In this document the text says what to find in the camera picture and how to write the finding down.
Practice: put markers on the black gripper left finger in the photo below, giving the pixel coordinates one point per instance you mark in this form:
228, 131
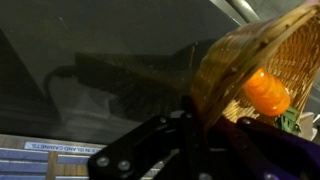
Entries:
133, 150

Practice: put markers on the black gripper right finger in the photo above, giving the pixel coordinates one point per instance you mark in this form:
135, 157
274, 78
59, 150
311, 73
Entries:
260, 153

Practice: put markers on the orange carrot with green top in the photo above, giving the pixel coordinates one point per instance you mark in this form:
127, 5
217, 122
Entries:
266, 93

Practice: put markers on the round wicker basket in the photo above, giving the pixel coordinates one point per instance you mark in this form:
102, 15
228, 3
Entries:
253, 40

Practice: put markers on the white printed label strip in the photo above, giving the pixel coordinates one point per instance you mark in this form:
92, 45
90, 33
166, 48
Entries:
60, 147

